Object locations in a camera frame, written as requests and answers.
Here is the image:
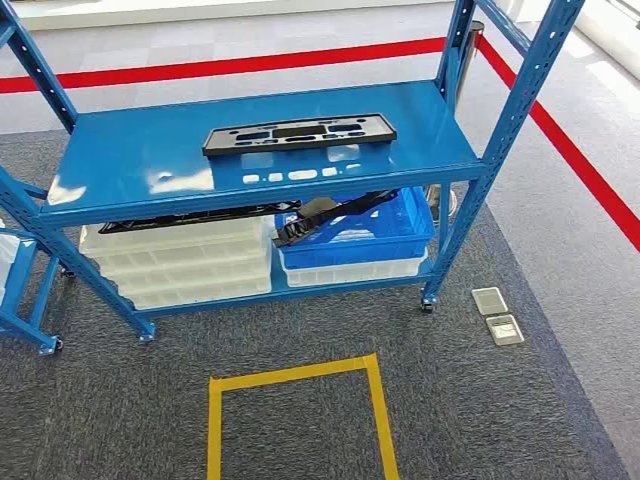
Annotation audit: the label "black plastic panel part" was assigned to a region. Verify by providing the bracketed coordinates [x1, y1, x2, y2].
[202, 113, 398, 158]

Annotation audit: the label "black ribbed plastic part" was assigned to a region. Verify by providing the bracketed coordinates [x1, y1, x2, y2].
[272, 190, 401, 249]

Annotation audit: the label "long black plastic part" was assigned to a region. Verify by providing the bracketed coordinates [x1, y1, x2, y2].
[98, 200, 303, 236]

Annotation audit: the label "blue metal shelf rack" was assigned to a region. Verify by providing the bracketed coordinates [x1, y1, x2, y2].
[0, 182, 63, 357]
[0, 0, 586, 344]

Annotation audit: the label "blue plastic crate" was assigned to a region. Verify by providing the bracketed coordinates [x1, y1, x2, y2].
[273, 186, 436, 271]

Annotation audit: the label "white plastic crate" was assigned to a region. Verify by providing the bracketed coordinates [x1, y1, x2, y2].
[278, 248, 430, 289]
[0, 221, 21, 303]

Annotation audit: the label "white plastic tray stack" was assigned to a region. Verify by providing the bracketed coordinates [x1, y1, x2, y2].
[78, 215, 276, 311]

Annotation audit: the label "closed silver floor socket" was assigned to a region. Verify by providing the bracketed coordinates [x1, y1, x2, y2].
[470, 286, 509, 317]

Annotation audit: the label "yellow tape floor square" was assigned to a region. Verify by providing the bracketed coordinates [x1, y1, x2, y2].
[206, 353, 401, 480]

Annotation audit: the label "open silver floor socket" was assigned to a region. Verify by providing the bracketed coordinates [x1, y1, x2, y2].
[485, 313, 525, 347]

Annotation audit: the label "chrome stanchion post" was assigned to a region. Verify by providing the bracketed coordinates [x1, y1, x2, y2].
[425, 19, 485, 221]

